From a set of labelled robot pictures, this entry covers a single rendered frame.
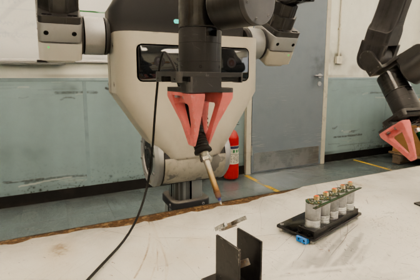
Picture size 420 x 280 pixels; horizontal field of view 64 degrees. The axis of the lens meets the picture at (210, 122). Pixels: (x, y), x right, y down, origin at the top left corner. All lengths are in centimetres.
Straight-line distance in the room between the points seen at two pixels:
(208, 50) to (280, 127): 328
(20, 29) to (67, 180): 123
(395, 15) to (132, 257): 69
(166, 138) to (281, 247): 39
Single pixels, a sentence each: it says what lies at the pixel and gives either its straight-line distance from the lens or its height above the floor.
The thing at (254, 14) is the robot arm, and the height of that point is 108.
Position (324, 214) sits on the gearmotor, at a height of 79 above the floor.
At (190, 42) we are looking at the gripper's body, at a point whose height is 105.
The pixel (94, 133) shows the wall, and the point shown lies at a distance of 300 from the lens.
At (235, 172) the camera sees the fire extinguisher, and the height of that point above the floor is 8.
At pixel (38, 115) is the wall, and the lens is 296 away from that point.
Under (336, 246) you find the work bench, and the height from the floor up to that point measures 75.
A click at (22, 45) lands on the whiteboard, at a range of 293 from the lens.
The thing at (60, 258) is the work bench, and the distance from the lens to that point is 56.
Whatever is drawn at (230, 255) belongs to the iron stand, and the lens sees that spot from 42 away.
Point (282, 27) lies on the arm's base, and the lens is 103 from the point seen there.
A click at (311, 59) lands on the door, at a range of 390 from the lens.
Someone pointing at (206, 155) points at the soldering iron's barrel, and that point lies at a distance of 45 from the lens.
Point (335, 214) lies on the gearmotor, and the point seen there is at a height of 78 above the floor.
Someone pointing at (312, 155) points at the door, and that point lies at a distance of 405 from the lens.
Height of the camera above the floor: 101
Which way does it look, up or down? 8 degrees down
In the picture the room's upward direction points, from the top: straight up
